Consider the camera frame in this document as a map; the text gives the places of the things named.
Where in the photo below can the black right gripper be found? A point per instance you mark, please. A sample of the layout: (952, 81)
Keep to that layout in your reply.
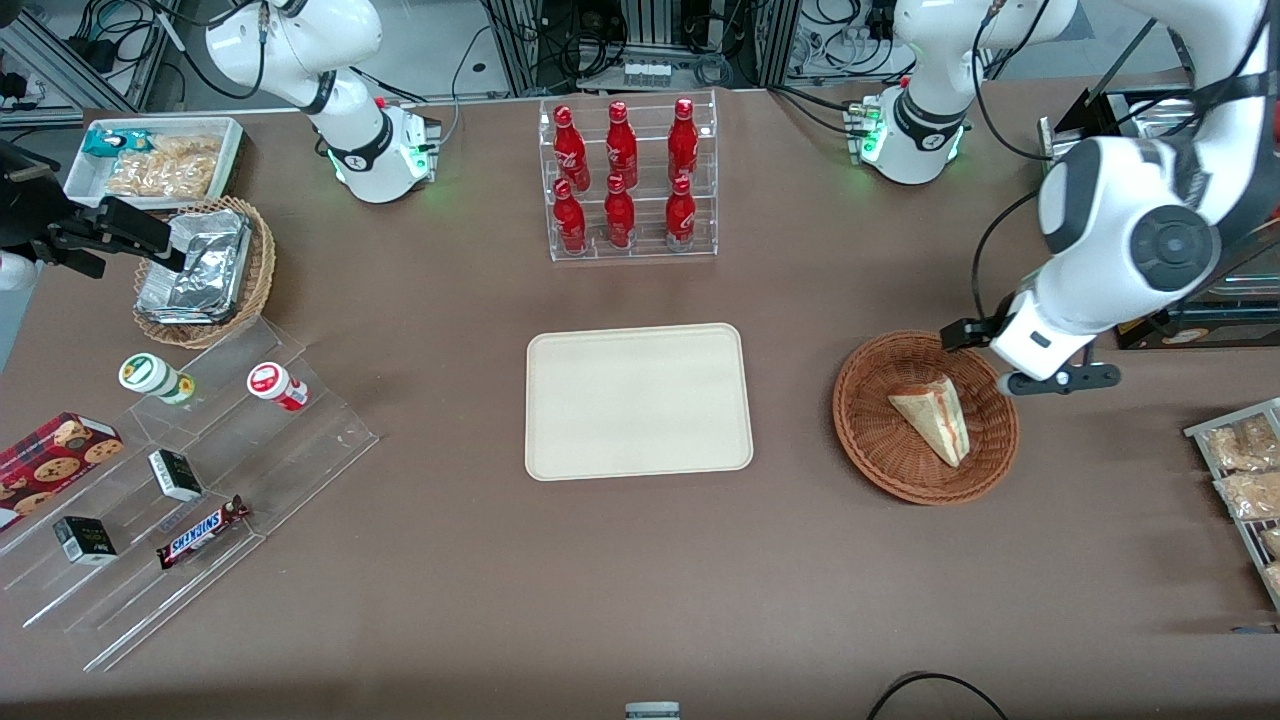
(28, 215)

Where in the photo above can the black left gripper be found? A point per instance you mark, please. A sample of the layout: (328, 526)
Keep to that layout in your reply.
(962, 334)

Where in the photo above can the triangle sandwich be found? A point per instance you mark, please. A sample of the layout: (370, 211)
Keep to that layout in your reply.
(935, 420)

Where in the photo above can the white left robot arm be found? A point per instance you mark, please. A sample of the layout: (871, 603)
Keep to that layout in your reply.
(1100, 220)

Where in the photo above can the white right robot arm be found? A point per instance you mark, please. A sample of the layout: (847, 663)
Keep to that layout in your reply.
(300, 40)

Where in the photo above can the light wicker basket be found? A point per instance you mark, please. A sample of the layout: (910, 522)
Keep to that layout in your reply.
(258, 270)

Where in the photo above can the round brown wicker basket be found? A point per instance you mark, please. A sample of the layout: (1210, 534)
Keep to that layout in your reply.
(880, 440)

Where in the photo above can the beige plastic tray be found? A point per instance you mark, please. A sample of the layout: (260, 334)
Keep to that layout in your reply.
(638, 400)

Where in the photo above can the white rectangular snack bin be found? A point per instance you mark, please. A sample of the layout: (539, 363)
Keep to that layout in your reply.
(85, 180)

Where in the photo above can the clear bag of chips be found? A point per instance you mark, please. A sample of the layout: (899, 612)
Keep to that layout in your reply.
(170, 170)

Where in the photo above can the silver foil packets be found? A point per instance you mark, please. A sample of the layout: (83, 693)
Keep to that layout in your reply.
(200, 270)

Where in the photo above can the teal snack packet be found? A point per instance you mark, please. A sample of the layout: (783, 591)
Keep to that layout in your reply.
(105, 142)

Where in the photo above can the green lidded white cup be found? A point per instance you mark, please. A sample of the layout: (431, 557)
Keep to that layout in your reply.
(150, 376)

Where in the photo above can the black hot food warmer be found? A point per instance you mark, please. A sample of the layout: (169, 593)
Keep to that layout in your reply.
(1200, 325)

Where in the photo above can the clear bag of crackers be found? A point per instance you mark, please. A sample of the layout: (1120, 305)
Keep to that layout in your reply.
(1255, 495)
(1245, 443)

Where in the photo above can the red lidded white cup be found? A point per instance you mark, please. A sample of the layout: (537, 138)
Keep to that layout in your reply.
(275, 385)

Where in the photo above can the red cookie box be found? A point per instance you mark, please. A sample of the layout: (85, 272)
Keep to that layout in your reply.
(50, 465)

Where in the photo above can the small black carton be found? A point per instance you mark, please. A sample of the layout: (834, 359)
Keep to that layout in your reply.
(85, 540)
(176, 476)

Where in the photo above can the clear acrylic stepped display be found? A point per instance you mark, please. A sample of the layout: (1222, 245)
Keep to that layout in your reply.
(300, 450)

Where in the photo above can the Snickers chocolate bar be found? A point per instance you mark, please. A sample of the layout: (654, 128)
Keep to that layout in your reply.
(200, 532)

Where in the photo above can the red cola bottle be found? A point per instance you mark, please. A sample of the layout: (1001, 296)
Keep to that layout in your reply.
(683, 142)
(570, 150)
(570, 220)
(619, 216)
(621, 148)
(680, 216)

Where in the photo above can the clear acrylic bottle rack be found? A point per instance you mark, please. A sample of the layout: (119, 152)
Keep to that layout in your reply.
(650, 140)

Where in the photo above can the white power strip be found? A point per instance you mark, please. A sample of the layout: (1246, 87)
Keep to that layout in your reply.
(645, 72)

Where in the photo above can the grey box at table edge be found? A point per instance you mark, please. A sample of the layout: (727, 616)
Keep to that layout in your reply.
(652, 711)

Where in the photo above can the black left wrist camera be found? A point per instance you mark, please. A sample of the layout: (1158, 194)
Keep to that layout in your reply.
(968, 333)

